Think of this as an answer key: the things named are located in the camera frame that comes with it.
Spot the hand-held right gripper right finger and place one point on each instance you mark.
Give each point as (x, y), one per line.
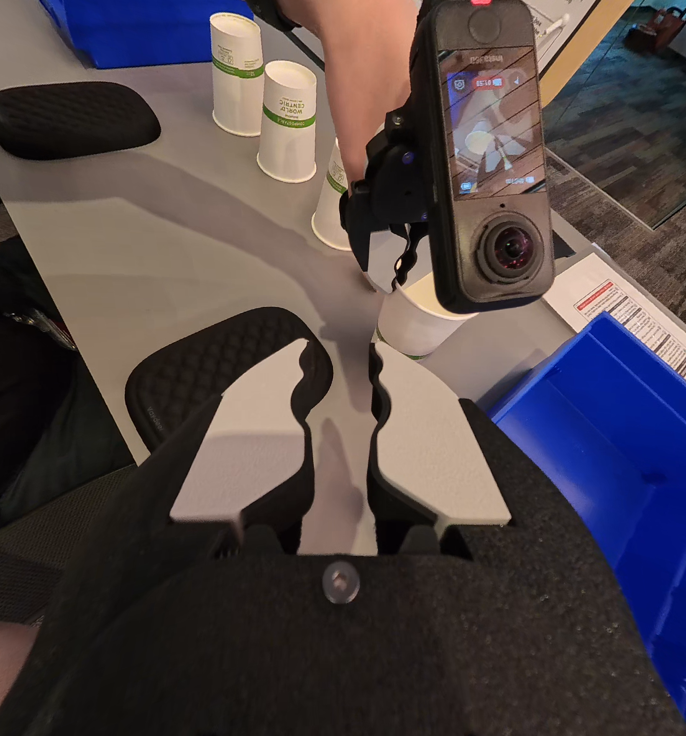
(435, 443)

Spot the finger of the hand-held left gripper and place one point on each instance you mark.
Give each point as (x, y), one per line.
(361, 247)
(409, 256)

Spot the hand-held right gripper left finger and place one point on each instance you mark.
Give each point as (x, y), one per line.
(251, 443)

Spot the white paper cup green band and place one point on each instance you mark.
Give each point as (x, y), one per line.
(236, 92)
(412, 330)
(288, 144)
(327, 218)

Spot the person's left hand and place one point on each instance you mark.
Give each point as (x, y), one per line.
(366, 75)

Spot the black padded wrist rest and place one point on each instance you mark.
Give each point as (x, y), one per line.
(205, 356)
(73, 121)

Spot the blue plastic bin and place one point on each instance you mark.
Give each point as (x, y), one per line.
(607, 460)
(147, 29)

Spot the black wrist band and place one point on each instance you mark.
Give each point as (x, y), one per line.
(274, 14)

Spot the printed sheet in plastic sleeve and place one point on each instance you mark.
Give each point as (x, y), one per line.
(619, 299)

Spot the person's dark clothing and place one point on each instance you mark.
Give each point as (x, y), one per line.
(21, 402)

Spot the printed instruction sheet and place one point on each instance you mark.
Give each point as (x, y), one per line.
(578, 8)

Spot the brown bag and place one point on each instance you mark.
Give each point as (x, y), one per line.
(659, 29)

